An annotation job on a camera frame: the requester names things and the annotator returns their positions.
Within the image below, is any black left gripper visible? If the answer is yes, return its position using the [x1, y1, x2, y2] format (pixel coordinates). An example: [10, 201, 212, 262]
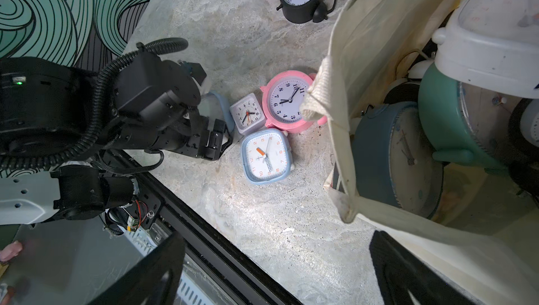
[107, 51, 233, 161]

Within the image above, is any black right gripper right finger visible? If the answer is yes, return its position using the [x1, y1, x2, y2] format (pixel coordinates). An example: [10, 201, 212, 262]
[369, 231, 472, 304]

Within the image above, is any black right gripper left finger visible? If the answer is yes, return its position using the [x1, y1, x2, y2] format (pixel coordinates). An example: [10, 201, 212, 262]
[90, 233, 186, 305]

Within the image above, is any blue square alarm clock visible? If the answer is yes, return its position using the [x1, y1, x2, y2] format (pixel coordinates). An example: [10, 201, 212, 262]
[198, 91, 235, 136]

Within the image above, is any cream floral canvas bag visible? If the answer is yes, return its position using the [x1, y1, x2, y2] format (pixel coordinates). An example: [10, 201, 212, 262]
[301, 0, 538, 304]

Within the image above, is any small pink square clock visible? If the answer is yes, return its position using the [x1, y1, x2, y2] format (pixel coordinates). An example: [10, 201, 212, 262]
[230, 93, 266, 136]

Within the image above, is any blue round alarm clock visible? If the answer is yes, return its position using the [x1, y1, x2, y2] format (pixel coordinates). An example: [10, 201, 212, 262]
[352, 101, 444, 219]

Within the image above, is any light blue square clock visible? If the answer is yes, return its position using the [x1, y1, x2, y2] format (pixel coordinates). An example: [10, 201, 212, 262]
[241, 128, 294, 186]

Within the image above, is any pink twin-bell alarm clock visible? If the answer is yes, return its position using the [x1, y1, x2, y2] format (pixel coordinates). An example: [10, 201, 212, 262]
[261, 70, 317, 134]

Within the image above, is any green round alarm clock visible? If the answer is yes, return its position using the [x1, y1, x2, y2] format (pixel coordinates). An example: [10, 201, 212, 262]
[418, 65, 526, 171]

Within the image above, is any black twin-bell alarm clock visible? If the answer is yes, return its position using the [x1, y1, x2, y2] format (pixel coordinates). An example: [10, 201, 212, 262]
[508, 99, 538, 198]

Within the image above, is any white square alarm clock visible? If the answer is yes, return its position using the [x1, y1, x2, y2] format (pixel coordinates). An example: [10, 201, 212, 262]
[432, 0, 538, 99]

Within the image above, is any white twin-bell alarm clock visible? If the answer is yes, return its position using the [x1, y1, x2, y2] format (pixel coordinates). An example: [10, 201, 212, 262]
[383, 49, 435, 104]

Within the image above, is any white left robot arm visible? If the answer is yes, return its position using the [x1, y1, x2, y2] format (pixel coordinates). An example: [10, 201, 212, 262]
[1, 40, 234, 225]

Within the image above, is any pink pig figurine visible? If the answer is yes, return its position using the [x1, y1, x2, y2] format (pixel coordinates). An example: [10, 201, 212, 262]
[0, 240, 23, 265]

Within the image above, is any white slotted cable duct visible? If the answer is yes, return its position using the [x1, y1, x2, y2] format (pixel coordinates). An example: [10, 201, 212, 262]
[125, 229, 230, 304]

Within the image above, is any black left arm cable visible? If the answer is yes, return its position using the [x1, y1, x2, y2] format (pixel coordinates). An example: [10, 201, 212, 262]
[0, 37, 189, 171]

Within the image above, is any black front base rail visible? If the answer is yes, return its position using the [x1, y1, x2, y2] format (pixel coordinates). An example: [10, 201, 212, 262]
[135, 172, 300, 304]

